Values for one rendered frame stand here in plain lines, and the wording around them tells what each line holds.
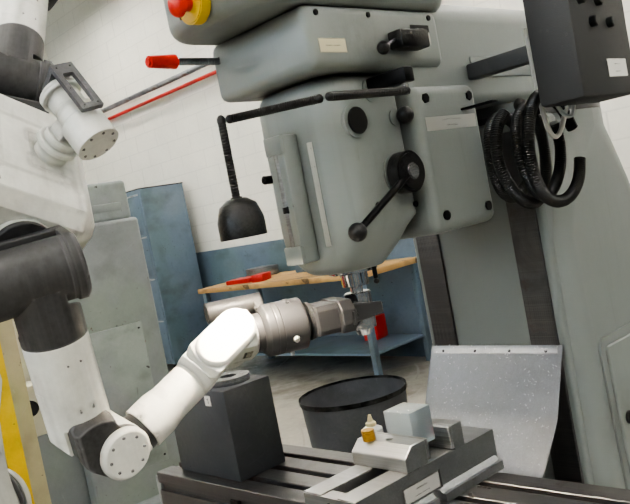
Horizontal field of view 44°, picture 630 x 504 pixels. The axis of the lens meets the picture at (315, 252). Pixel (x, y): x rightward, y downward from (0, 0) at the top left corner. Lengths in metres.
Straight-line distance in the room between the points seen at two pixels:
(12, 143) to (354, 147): 0.51
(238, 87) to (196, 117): 7.39
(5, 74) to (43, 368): 0.52
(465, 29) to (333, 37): 0.38
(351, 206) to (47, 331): 0.50
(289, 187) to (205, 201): 7.51
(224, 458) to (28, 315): 0.69
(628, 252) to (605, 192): 0.15
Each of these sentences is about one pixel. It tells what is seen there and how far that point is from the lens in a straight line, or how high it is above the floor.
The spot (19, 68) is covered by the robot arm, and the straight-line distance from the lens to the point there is 1.40.
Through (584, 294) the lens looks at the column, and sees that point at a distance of 1.61.
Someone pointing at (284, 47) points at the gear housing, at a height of 1.68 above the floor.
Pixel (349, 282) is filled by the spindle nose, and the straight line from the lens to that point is 1.34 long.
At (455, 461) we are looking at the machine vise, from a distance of 1.37.
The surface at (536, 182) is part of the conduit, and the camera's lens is 1.35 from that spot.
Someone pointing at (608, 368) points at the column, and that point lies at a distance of 1.66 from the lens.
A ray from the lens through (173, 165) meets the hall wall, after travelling 9.17.
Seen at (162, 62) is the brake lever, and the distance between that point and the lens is 1.30.
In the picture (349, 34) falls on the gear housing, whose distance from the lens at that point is 1.28.
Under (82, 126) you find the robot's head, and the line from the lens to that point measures 1.17.
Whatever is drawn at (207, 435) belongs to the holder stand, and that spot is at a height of 1.01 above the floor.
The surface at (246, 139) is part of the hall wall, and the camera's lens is 8.09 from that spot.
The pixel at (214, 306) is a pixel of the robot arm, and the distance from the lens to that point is 1.30.
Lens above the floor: 1.42
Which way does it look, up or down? 3 degrees down
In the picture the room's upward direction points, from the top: 11 degrees counter-clockwise
